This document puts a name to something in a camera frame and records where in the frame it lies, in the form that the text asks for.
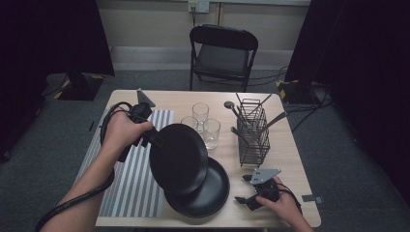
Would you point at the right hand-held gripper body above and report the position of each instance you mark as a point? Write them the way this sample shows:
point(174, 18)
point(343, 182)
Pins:
point(264, 175)

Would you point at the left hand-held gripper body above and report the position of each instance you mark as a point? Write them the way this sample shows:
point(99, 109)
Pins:
point(140, 111)

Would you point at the black round plate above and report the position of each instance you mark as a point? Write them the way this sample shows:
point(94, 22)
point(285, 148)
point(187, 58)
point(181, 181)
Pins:
point(179, 159)
point(209, 193)

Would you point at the clear drinking glass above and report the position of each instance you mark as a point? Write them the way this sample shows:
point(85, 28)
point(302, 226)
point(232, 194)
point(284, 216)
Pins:
point(200, 111)
point(189, 121)
point(212, 135)

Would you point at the person's left hand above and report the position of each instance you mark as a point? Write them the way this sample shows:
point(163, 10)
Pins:
point(124, 132)

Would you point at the person's right hand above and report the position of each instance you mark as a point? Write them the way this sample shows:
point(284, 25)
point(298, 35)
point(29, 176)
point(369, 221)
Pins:
point(283, 206)

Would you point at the grey striped placemat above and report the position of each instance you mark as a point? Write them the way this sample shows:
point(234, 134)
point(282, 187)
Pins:
point(135, 180)

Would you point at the grey tape strip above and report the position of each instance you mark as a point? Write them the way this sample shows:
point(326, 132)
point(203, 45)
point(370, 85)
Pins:
point(314, 198)

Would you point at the black stand base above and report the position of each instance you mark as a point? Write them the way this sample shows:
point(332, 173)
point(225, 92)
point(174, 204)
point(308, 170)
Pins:
point(296, 92)
point(80, 88)

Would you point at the metal spoon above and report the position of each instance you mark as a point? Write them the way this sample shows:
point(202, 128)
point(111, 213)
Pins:
point(229, 104)

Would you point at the black folding chair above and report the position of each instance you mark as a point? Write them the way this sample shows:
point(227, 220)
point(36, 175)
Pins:
point(222, 59)

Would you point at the dark curtain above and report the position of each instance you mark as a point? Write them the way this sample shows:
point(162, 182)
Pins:
point(48, 38)
point(370, 64)

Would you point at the white wall socket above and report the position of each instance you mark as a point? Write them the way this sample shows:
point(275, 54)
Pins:
point(203, 6)

